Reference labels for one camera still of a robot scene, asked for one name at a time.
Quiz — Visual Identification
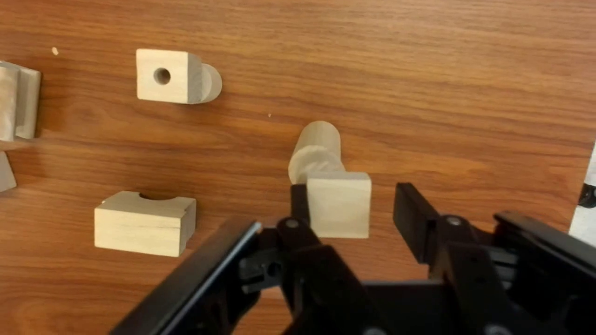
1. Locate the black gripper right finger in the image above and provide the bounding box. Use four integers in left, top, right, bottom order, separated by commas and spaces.
393, 181, 596, 335

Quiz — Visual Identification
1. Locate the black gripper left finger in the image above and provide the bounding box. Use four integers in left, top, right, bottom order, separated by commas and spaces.
110, 183, 399, 335

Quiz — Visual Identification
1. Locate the small white black object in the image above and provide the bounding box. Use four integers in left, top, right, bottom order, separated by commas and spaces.
568, 140, 596, 252

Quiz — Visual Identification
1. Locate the plain wooden cube block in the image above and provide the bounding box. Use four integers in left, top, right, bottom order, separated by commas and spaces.
306, 172, 375, 243

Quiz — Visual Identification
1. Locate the short wooden cylinder block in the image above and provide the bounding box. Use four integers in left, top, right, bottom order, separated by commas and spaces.
287, 146, 347, 187

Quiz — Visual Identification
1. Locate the tall wooden cylinder block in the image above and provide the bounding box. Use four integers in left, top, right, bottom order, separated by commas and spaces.
296, 120, 345, 165

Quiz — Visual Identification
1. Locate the wooden arch block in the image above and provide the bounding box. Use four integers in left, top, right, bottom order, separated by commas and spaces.
93, 191, 200, 261

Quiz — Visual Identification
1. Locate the half-round wooden block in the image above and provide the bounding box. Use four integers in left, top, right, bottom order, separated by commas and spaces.
198, 60, 224, 107

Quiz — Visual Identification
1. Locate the wooden cube with hole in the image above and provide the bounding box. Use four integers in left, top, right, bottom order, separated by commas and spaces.
134, 47, 205, 107

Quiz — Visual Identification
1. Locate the small wooden cube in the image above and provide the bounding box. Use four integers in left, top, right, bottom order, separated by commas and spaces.
0, 150, 19, 196

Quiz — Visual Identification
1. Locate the rounded-top wooden block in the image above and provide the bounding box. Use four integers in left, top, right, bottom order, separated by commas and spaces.
0, 58, 43, 152

